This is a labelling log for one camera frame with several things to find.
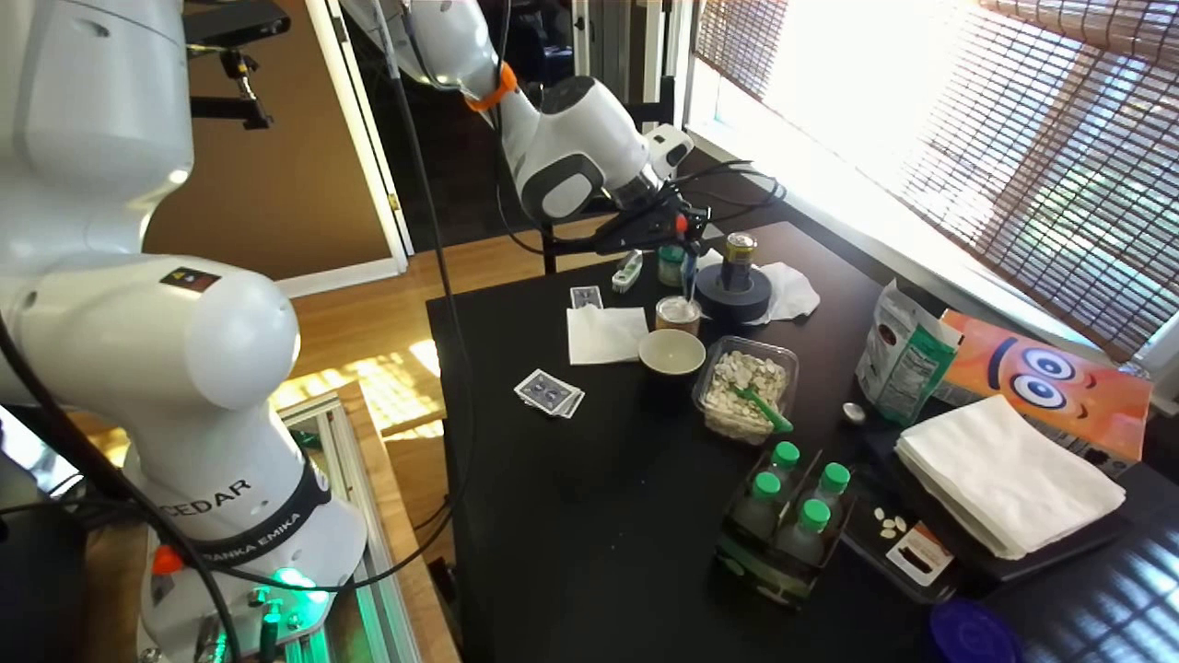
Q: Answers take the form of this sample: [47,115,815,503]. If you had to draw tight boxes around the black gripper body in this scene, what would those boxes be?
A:
[604,182,699,260]

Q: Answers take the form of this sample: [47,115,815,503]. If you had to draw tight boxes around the cream ceramic bowl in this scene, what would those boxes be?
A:
[632,327,712,380]

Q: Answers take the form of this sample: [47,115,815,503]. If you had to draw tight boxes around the green plastic spoon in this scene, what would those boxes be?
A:
[729,380,801,439]

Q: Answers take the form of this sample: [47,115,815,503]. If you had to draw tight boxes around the green-capped bottle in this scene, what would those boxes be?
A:
[765,439,807,489]
[819,457,857,510]
[790,495,840,569]
[742,467,790,537]

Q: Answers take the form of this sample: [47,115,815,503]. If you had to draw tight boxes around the green white milk carton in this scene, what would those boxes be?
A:
[853,279,964,428]

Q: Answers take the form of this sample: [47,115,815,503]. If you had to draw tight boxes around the black tape roll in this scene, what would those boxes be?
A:
[691,261,772,326]

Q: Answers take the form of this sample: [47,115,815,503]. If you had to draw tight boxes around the white paper napkin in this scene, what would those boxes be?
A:
[565,303,653,370]

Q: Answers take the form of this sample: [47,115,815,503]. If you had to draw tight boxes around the aluminium rail frame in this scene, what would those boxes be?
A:
[268,380,435,663]

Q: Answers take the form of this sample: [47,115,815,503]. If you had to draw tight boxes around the small white green device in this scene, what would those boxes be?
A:
[609,252,648,295]

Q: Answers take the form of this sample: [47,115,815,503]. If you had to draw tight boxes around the small white pieces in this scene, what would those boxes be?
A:
[869,510,912,544]

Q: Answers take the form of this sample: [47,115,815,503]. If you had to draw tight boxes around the orange cartoon-eyed box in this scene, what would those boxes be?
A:
[937,306,1158,467]

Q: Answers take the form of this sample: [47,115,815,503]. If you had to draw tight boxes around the small gold-lidded jar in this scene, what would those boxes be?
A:
[717,233,758,291]

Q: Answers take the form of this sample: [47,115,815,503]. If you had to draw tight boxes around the blue round lid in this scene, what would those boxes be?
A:
[930,598,1024,663]

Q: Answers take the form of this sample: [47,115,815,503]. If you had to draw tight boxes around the clear plastic bean container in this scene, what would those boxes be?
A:
[690,333,803,450]

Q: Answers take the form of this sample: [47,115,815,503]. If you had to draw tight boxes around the teal lidded container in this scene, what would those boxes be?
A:
[653,239,691,295]

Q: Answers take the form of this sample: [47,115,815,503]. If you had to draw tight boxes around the large bamboo window blind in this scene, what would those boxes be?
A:
[691,0,1179,363]

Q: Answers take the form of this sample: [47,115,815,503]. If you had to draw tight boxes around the black tray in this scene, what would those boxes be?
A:
[844,466,1144,598]

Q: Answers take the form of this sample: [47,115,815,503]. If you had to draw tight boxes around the crumpled white tissue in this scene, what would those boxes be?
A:
[691,252,826,333]

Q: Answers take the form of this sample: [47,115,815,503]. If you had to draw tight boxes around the blue playing card deck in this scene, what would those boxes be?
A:
[512,364,588,425]

